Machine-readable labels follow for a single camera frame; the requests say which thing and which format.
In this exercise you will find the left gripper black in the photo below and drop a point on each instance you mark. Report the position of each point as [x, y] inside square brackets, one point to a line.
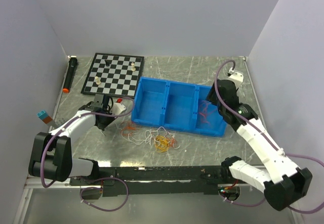
[102, 126]

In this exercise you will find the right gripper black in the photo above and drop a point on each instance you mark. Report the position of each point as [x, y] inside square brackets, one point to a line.
[211, 95]

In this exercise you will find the blue three-compartment bin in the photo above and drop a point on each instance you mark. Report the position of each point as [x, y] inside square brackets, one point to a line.
[177, 106]

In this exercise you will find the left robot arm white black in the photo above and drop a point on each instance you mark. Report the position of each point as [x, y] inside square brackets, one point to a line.
[52, 152]

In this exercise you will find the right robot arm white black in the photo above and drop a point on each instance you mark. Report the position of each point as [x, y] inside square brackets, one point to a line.
[283, 182]

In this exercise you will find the white chess piece lower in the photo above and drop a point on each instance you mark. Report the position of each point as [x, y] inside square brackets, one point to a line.
[97, 80]

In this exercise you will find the white chess piece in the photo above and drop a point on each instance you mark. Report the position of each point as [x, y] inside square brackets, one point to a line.
[97, 80]
[133, 68]

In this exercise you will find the black white chessboard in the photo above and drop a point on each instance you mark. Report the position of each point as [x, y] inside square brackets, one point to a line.
[117, 80]

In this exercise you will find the black chess piece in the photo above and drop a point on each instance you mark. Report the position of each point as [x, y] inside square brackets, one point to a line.
[107, 62]

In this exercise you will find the white chess piece upper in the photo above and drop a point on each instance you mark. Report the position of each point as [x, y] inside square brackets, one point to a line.
[133, 68]

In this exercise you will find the blue brown toy block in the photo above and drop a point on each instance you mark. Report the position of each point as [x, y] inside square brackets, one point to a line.
[46, 118]

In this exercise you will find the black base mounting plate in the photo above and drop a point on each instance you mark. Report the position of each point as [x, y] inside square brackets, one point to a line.
[159, 180]

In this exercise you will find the black marker orange cap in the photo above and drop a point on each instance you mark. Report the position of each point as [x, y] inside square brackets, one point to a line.
[72, 66]

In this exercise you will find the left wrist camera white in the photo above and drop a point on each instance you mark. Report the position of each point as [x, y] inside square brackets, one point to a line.
[118, 109]

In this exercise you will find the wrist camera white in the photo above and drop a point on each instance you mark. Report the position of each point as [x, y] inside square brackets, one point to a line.
[236, 77]
[118, 109]

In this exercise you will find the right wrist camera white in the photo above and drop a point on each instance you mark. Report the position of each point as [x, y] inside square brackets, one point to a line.
[236, 77]

